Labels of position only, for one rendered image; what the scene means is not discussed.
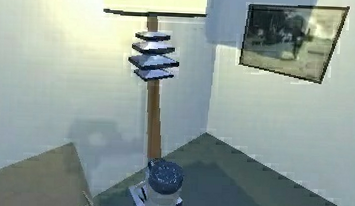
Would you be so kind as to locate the clear bottle with blue lid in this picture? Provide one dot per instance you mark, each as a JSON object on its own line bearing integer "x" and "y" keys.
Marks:
{"x": 165, "y": 177}

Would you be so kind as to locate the dark framed wall picture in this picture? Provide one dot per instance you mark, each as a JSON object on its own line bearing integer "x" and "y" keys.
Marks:
{"x": 288, "y": 42}

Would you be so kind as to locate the floor lamp with wooden pole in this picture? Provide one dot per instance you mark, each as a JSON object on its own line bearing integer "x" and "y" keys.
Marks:
{"x": 154, "y": 116}

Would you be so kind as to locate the brown wooden table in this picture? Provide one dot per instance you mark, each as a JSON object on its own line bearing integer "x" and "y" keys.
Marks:
{"x": 32, "y": 181}

